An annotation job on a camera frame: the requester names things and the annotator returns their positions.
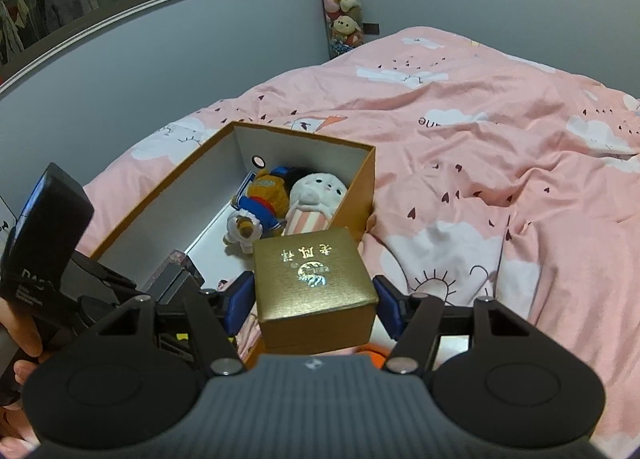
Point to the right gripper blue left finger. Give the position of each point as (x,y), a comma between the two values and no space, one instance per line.
(239,299)

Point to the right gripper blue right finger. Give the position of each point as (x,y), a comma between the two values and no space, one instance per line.
(392,306)

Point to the crochet orange carrot toy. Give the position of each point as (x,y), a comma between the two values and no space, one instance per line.
(377,354)

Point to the gold square gift box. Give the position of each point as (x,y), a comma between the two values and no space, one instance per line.
(313,293)

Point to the orange bear plush blue outfit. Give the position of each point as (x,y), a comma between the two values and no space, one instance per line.
(259,208)

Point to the white dog plush striped cup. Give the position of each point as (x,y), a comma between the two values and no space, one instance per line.
(313,201)

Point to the person's left hand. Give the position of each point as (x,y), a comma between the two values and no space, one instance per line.
(18,439)

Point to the orange cardboard storage box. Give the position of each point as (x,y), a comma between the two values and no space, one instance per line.
(187,210)

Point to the pink cloud print duvet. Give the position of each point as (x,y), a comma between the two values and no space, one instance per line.
(494,175)

